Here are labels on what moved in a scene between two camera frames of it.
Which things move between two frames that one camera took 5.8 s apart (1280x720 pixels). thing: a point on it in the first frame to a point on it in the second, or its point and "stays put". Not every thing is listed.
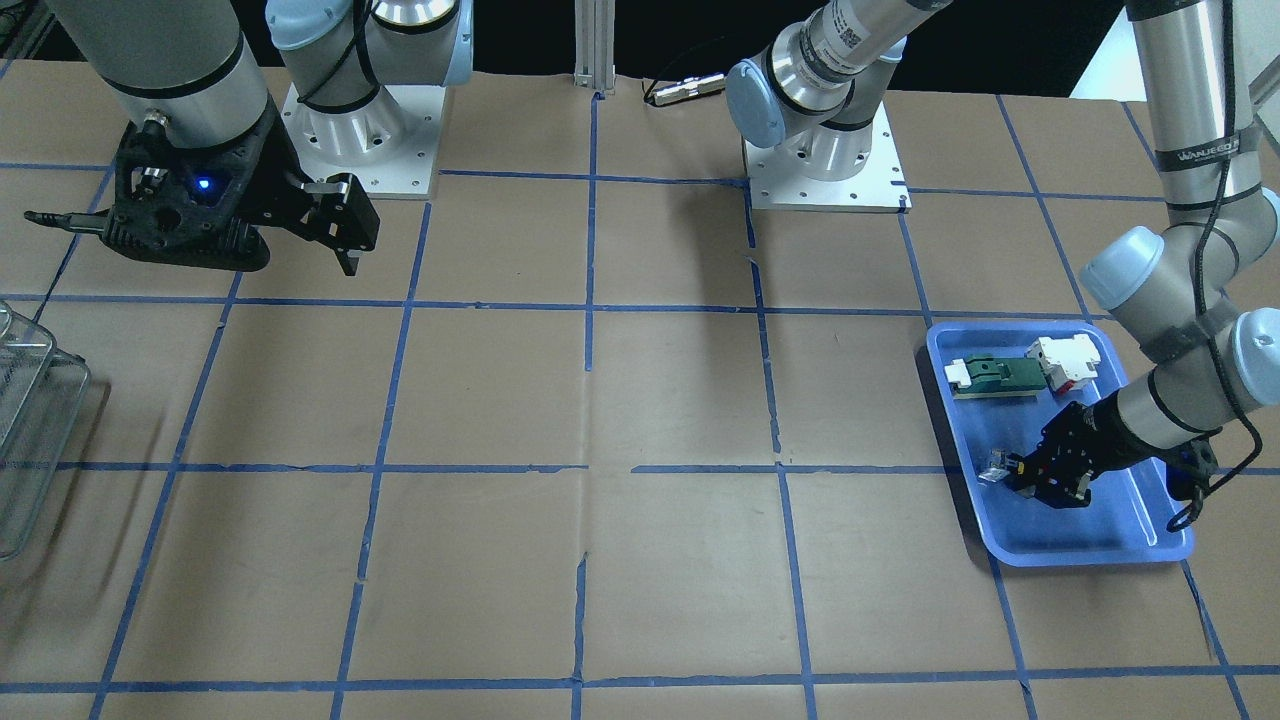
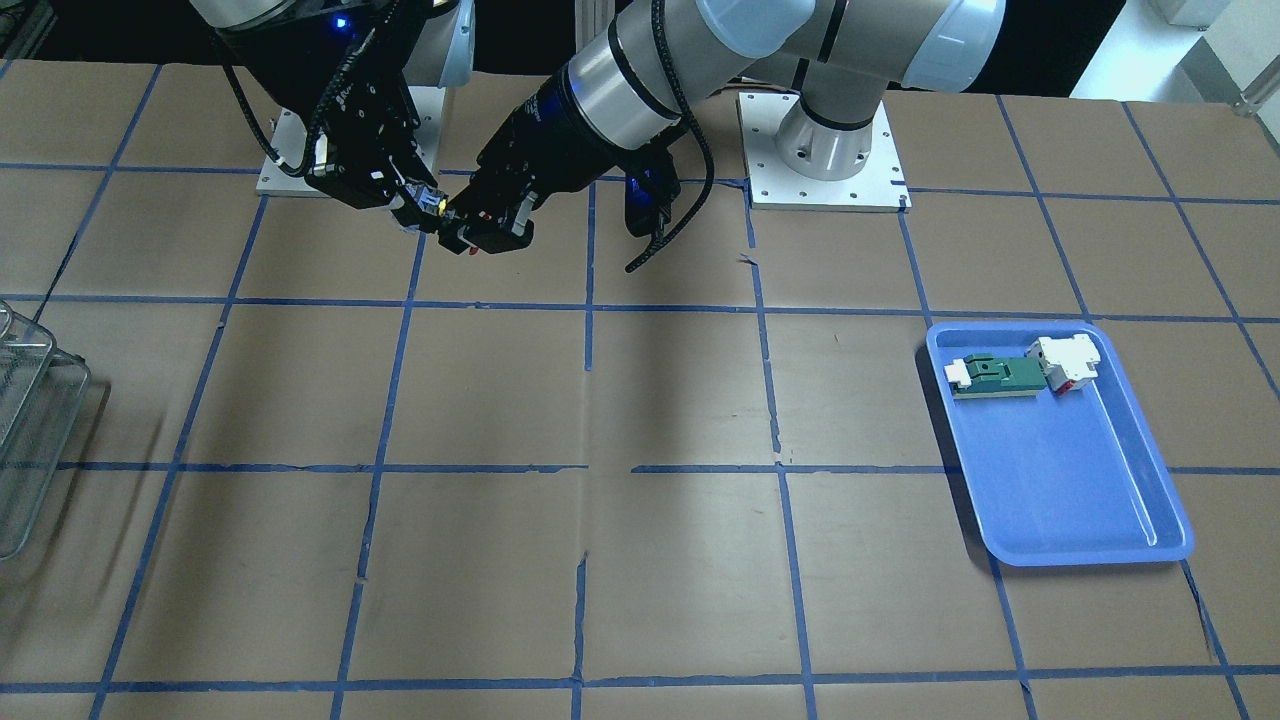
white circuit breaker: x=1065 y=361 stays put
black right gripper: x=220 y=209 to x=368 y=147
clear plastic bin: x=42 y=390 stays put
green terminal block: x=988 y=376 stays put
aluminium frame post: x=595 y=39 stays put
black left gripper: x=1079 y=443 to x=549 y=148
